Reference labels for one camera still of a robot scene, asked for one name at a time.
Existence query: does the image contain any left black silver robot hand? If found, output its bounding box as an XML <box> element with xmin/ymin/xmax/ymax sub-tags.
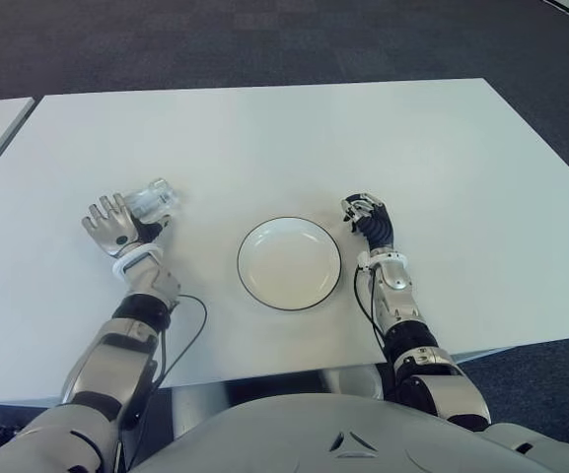
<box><xmin>81</xmin><ymin>192</ymin><xmax>173</xmax><ymax>258</ymax></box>

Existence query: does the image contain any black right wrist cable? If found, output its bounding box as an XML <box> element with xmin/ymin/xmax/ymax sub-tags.
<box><xmin>353</xmin><ymin>264</ymin><xmax>388</xmax><ymax>347</ymax></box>

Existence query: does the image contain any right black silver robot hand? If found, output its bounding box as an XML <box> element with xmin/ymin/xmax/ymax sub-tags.
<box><xmin>339</xmin><ymin>192</ymin><xmax>395</xmax><ymax>253</ymax></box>

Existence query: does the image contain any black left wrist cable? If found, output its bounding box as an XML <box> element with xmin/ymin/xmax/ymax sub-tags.
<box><xmin>154</xmin><ymin>294</ymin><xmax>209</xmax><ymax>391</ymax></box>

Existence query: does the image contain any clear glass cup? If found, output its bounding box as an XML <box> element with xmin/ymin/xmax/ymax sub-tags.
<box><xmin>122</xmin><ymin>177</ymin><xmax>183</xmax><ymax>224</ymax></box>

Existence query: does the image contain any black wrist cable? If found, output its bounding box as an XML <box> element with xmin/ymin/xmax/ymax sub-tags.
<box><xmin>154</xmin><ymin>294</ymin><xmax>209</xmax><ymax>391</ymax></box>
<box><xmin>353</xmin><ymin>264</ymin><xmax>388</xmax><ymax>347</ymax></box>

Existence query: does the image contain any white robot waist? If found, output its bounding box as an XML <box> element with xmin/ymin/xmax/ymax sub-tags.
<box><xmin>321</xmin><ymin>366</ymin><xmax>385</xmax><ymax>401</ymax></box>

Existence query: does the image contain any grey robot torso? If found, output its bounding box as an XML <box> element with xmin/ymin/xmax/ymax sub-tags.
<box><xmin>0</xmin><ymin>390</ymin><xmax>569</xmax><ymax>473</ymax></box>

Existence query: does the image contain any white plate with black rim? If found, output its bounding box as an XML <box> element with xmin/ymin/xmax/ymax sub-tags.
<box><xmin>236</xmin><ymin>216</ymin><xmax>343</xmax><ymax>312</ymax></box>

